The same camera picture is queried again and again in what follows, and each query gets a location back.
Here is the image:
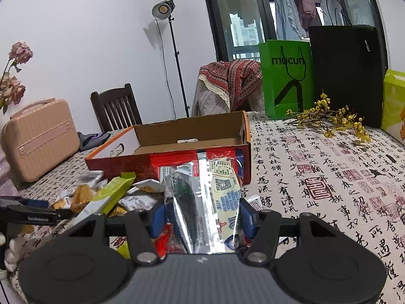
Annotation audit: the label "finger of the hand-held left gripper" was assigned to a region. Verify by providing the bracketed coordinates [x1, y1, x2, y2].
[6, 205, 74, 226]
[0, 197, 50, 210]

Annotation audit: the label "pink hard-shell suitcase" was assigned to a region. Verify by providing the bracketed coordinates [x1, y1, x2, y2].
[1, 98, 80, 183]

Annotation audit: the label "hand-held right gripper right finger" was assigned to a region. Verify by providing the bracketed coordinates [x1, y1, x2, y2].
[239, 198, 340, 267]

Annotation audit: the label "yellow flower branch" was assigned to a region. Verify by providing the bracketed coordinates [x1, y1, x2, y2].
[286, 92, 372, 143]

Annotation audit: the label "white striped snack packet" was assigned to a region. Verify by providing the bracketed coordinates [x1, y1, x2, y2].
[246, 195, 264, 212]

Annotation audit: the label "light blue hanging shirt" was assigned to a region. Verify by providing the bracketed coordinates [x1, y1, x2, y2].
[274, 0, 308, 41]

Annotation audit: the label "purple grey cloth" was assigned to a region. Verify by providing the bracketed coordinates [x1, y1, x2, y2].
[77, 131, 111, 152]

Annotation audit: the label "black paper bag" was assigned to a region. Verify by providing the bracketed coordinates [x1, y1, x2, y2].
[308, 0, 388, 129]

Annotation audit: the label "beige covered armchair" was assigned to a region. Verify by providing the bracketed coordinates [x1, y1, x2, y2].
[191, 76, 266, 118]

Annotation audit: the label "yellow-green bag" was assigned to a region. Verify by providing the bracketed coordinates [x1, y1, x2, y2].
[381, 70, 405, 143]

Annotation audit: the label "grey hanging garment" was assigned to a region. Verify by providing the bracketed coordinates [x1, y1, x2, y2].
[227, 0, 257, 26]

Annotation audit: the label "studio light on stand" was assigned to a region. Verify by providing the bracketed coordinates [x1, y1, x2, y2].
[152, 0, 191, 118]

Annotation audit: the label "dried pink flowers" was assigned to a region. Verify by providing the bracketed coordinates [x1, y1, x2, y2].
[0, 41, 34, 115]

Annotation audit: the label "maroon hanging jacket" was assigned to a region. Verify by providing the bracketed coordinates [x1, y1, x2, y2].
[295, 0, 319, 30]

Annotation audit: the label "green paper bag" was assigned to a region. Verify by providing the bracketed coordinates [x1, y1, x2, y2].
[259, 40, 314, 120]

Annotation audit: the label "orange cardboard box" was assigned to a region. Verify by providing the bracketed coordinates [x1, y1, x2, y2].
[85, 111, 252, 185]

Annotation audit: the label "red patterned throw cloth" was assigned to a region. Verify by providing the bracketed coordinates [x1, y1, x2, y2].
[199, 60, 263, 113]

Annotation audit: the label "small red snack packet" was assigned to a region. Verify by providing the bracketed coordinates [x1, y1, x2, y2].
[153, 223, 178, 254]

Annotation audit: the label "pile of small snack packets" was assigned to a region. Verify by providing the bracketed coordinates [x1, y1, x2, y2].
[47, 171, 168, 220]

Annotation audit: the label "pale grey hanging shirt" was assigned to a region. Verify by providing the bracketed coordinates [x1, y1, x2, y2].
[322, 0, 344, 26]

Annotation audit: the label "green snack packet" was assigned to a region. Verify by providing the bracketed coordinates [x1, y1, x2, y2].
[73, 172, 136, 225]

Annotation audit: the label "black framed glass door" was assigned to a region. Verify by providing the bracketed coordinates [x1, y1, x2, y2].
[201, 0, 390, 70]

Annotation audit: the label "silver foil snack packet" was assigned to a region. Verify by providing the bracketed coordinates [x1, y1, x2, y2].
[163, 161, 224, 254]

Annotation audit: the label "dark wooden chair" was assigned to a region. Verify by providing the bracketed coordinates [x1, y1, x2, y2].
[90, 83, 143, 132]

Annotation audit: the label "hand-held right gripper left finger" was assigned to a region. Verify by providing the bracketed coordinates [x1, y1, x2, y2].
[65, 203, 167, 267]

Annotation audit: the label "white blue-print snack packet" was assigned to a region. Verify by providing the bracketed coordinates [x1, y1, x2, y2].
[198, 158, 251, 254]

